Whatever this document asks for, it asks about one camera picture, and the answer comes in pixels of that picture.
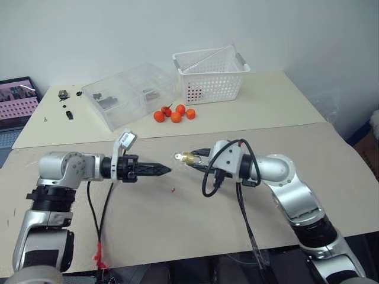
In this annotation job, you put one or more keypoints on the brown cardboard box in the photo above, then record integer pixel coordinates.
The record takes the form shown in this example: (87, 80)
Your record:
(368, 154)

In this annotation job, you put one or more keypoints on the clear plastic storage box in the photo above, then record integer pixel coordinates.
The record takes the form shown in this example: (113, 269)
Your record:
(130, 97)

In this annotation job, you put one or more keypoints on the small orange fruit with stem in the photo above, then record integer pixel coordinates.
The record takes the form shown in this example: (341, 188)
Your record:
(167, 111)

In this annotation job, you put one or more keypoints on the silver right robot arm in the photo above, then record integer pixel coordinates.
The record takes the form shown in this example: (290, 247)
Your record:
(293, 195)

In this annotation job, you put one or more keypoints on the dark rounded shape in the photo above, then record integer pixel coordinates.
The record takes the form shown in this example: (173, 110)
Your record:
(229, 270)
(160, 275)

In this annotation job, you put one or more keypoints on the silver key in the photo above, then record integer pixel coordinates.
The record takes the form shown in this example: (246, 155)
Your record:
(179, 156)

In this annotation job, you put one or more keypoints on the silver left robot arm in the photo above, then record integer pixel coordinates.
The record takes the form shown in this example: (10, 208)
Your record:
(57, 167)

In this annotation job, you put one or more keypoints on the small black metal clip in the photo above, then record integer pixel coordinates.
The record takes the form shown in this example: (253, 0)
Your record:
(63, 94)

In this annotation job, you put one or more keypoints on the brass padlock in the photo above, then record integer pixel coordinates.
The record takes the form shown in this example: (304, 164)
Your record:
(190, 158)

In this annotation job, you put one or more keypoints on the grey laptop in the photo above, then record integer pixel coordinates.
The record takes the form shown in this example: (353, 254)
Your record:
(17, 103)

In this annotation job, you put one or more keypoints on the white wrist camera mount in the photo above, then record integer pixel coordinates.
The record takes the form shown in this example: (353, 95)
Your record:
(228, 156)
(128, 139)

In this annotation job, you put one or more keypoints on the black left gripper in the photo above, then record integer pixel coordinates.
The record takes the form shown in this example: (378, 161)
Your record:
(128, 170)

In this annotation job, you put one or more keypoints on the dark metal part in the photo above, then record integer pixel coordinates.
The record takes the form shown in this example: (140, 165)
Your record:
(108, 102)

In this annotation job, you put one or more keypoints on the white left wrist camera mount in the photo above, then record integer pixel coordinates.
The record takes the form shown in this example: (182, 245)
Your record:
(128, 139)

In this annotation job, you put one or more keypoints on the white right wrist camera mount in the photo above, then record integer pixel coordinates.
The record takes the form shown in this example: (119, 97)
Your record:
(228, 156)

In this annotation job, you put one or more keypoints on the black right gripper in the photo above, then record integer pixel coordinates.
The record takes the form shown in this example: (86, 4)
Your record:
(220, 177)

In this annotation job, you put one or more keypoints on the white fluffy bundle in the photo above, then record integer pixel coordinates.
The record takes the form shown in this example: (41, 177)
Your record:
(375, 121)

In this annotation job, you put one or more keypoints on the small black block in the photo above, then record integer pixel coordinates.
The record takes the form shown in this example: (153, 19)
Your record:
(69, 114)

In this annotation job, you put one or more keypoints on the white perforated plastic basket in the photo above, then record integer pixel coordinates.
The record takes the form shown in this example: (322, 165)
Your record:
(211, 84)

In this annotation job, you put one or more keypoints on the clear plastic sheet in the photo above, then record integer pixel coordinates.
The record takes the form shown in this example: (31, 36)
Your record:
(207, 59)

